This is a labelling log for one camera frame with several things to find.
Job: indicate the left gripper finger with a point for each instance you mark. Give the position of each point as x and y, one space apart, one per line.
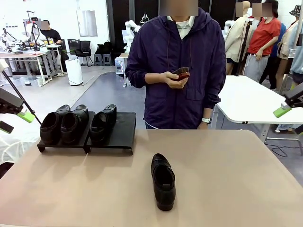
6 127
11 101

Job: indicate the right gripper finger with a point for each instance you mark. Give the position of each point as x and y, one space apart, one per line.
300 131
294 98

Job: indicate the black leather shoe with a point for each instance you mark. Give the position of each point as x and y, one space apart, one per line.
101 132
163 196
50 130
72 130

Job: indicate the wooden shoe brush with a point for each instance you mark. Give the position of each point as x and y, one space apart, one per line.
182 71

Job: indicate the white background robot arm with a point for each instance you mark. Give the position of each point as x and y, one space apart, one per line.
129 24

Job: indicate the person's left forearm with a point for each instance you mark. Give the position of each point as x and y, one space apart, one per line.
216 97

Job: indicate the person's right forearm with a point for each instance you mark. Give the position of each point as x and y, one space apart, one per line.
142 78

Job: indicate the person's left hand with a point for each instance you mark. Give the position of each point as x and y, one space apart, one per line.
203 126

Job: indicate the person's right hand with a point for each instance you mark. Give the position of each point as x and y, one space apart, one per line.
174 81

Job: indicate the black slanted tripod pole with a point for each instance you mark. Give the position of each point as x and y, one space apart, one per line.
21 98

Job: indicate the clear storage box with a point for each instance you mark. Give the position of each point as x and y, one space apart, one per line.
30 81

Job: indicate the white desk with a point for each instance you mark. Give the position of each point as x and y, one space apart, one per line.
248 99

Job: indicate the long work table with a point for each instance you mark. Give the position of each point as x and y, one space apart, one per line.
23 55

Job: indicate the mannequin with bucket hat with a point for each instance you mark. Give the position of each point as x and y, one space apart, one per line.
287 42

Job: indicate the white air purifier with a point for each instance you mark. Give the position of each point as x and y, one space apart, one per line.
73 72

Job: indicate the mannequin in beige coat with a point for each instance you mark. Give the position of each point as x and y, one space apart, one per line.
236 40

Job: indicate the black office chair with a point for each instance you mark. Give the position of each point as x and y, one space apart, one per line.
84 47

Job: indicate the silver wristwatch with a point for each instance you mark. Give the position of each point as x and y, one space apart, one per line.
206 120

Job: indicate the gray stool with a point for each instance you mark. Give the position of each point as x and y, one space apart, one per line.
107 59
98 59

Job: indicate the gray floor mat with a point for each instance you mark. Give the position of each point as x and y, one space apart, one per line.
111 94

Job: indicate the person in purple jacket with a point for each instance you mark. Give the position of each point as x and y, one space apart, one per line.
189 94

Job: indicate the black bag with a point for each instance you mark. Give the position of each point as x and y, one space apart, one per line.
104 48

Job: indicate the white computer case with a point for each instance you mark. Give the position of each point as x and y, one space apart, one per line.
119 66

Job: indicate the small side table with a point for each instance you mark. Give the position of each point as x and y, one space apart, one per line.
123 55

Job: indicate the white wall panel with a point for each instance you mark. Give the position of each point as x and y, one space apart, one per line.
86 23

